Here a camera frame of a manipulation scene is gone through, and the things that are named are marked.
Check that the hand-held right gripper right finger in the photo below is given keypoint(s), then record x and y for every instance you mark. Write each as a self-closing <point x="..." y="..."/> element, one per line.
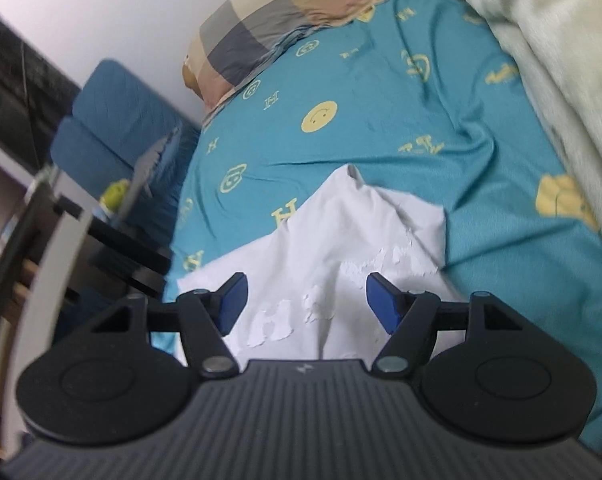
<point x="381" y="301"/>

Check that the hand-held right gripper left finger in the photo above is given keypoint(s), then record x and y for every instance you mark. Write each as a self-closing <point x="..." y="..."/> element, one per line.
<point x="233" y="301"/>

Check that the white t-shirt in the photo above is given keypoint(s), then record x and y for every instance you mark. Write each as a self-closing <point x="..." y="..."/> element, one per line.
<point x="331" y="240"/>

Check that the green plush toy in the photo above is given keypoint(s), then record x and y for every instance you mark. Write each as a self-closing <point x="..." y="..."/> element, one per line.
<point x="115" y="196"/>

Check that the grey cloth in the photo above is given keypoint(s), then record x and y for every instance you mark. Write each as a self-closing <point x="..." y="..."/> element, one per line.
<point x="151" y="165"/>

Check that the bed with teal printed sheet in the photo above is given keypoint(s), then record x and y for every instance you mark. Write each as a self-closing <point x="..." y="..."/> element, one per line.
<point x="381" y="125"/>

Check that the blue covered chair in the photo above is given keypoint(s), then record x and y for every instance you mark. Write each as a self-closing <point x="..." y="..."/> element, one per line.
<point x="126" y="100"/>
<point x="86" y="155"/>

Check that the plaid pillow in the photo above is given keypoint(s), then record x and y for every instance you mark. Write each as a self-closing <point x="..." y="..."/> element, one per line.
<point x="271" y="25"/>

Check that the pale green fleece blanket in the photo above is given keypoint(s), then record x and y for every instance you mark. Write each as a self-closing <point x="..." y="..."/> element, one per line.
<point x="556" y="60"/>

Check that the dark window grille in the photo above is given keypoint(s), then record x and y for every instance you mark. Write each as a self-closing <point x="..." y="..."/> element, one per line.
<point x="16" y="90"/>

